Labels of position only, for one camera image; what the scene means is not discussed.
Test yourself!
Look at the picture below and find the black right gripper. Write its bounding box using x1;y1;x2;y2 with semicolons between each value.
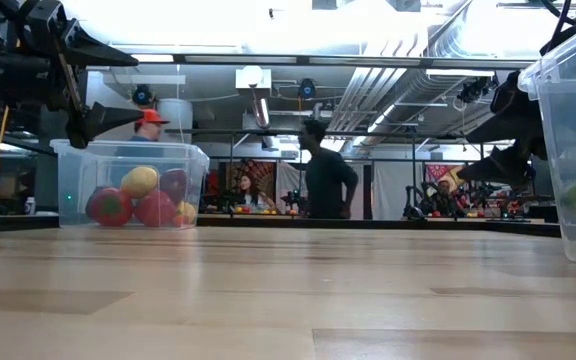
456;69;544;190

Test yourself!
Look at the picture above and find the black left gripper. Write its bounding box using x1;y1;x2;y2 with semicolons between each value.
17;0;145;150

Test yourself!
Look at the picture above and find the yellow potato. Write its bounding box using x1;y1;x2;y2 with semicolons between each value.
120;165;160;200

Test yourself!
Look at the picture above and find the bright red bell pepper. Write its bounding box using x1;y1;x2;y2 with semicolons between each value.
89;187;135;228

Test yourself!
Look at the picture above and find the dark red bell pepper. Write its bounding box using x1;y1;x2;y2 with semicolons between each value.
159;168;192;205

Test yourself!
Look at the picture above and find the yellow lemon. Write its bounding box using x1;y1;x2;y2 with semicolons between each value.
175;200;198;225

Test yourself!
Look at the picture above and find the person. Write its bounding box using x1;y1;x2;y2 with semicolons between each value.
425;178;462;217
236;173;277;214
297;118;360;220
112;108;172;161

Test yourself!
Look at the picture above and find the black ceiling spotlight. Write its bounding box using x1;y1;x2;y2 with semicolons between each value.
456;74;500;105

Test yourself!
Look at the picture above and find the clear plastic bin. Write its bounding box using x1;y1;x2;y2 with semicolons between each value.
49;138;212;230
517;13;576;265

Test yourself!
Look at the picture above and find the multicoloured patterned tapestry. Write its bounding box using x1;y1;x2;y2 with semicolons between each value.
425;163;469;201

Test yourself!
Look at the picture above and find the ceiling light bar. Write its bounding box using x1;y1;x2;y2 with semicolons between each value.
425;68;498;78

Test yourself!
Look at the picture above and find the white ceiling box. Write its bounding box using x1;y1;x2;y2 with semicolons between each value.
234;65;273;91

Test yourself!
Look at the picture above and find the black pipe rack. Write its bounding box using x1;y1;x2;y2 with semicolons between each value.
164;128;484;221

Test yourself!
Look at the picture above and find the silver hanging lamp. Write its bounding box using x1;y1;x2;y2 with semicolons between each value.
251;87;272;129

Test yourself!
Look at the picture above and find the dark red patterned tapestry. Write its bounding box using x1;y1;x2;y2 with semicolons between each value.
217;159;278;214

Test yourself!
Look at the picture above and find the black overhead beam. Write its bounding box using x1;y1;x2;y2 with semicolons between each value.
85;53;537;70

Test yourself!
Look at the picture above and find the white curtain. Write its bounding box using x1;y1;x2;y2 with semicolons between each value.
275;160;369;220

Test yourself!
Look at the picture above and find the black round ceiling camera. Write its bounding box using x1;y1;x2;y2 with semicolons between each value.
131;83;155;107
297;78;318;100

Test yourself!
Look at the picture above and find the silver ventilation duct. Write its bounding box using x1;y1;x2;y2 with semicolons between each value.
327;24;469;149

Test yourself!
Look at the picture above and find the black metal table frame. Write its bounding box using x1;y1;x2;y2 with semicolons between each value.
0;212;562;239

